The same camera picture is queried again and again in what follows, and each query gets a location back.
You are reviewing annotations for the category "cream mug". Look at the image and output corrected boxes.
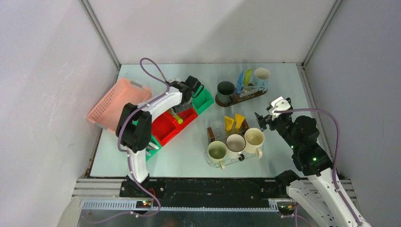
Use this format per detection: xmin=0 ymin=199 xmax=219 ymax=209
xmin=244 ymin=128 xmax=265 ymax=158

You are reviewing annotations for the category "black mug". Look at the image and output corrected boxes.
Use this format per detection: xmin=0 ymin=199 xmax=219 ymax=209
xmin=217 ymin=81 xmax=235 ymax=105

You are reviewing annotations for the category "light blue mug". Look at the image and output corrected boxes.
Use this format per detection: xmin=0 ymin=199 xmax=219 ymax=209
xmin=253 ymin=68 xmax=271 ymax=92

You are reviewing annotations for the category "clear acrylic holder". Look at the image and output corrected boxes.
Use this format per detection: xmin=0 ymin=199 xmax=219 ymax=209
xmin=234 ymin=86 xmax=258 ymax=102

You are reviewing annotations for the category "red plastic bin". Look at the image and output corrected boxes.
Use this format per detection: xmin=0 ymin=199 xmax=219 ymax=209
xmin=152 ymin=108 xmax=198 ymax=146

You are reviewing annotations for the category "clear textured oval tray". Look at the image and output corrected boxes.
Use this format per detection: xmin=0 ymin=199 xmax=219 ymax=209
xmin=204 ymin=141 xmax=259 ymax=169

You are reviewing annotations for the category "white ribbed mug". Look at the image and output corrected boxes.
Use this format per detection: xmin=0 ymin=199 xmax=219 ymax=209
xmin=226 ymin=134 xmax=246 ymax=161

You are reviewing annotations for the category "clear holder with brown ends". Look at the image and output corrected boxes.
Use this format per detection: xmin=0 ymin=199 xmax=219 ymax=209
xmin=207 ymin=119 xmax=249 ymax=143

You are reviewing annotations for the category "green mug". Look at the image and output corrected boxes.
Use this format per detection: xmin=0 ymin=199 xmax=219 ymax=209
xmin=207 ymin=141 xmax=227 ymax=170

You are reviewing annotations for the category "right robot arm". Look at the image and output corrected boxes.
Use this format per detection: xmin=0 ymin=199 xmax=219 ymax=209
xmin=255 ymin=97 xmax=370 ymax=227

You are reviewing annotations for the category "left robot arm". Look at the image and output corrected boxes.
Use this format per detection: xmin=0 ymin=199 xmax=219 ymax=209
xmin=115 ymin=76 xmax=203 ymax=197

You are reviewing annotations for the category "brown wooden oval tray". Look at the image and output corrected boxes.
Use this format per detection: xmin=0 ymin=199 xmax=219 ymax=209
xmin=215 ymin=91 xmax=267 ymax=107

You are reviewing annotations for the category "white toothbrush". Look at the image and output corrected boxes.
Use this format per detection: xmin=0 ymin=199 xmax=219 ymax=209
xmin=147 ymin=142 xmax=159 ymax=150

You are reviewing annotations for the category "green bin at back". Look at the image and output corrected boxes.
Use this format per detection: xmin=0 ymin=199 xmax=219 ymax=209
xmin=192 ymin=88 xmax=214 ymax=115

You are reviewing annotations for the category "green bin with toothbrushes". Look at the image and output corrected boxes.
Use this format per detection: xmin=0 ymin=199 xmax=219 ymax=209
xmin=145 ymin=135 xmax=162 ymax=161

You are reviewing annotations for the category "pink perforated basket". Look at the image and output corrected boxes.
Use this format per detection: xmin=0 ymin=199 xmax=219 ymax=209
xmin=86 ymin=78 xmax=152 ymax=133

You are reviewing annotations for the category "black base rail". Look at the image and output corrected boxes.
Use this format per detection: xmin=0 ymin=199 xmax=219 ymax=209
xmin=75 ymin=177 xmax=355 ymax=214

